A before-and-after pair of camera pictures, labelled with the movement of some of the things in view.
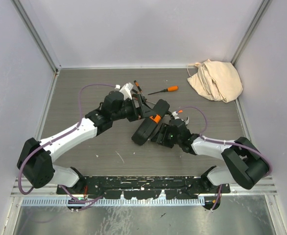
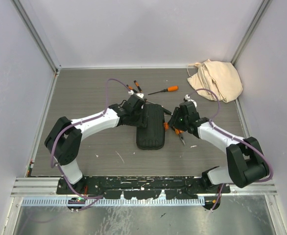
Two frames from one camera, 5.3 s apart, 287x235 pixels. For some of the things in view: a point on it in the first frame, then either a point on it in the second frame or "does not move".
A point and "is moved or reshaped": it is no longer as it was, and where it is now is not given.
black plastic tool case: [144, 132] is moved or reshaped
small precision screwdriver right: [137, 85] does not move
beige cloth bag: [218, 81] does not move
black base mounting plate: [144, 187] does not move
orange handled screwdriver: [169, 89] does not move
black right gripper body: [171, 139] -> [178, 121]
